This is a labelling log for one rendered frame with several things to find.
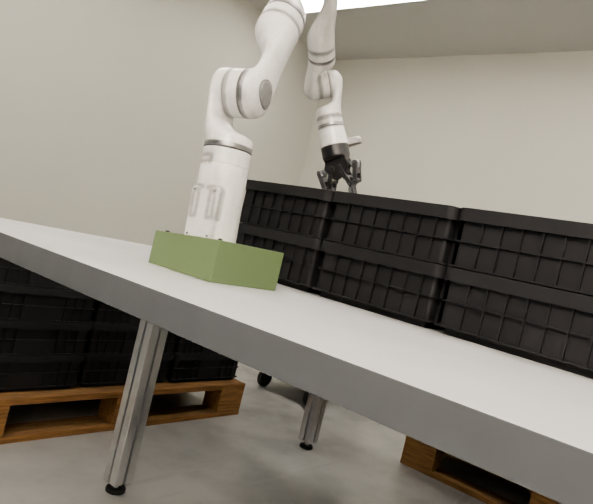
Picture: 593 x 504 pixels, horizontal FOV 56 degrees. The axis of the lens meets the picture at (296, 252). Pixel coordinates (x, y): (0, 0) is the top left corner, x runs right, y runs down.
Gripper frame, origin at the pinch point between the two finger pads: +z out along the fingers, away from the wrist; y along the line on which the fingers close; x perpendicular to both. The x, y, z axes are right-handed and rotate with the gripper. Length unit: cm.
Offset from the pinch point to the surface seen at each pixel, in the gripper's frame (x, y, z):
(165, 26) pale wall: 144, -239, -179
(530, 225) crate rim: -28, 56, 16
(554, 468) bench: -83, 74, 32
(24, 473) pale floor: -62, -80, 60
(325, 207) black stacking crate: -25.2, 12.9, 4.2
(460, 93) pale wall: 343, -107, -105
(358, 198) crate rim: -26.1, 22.7, 4.2
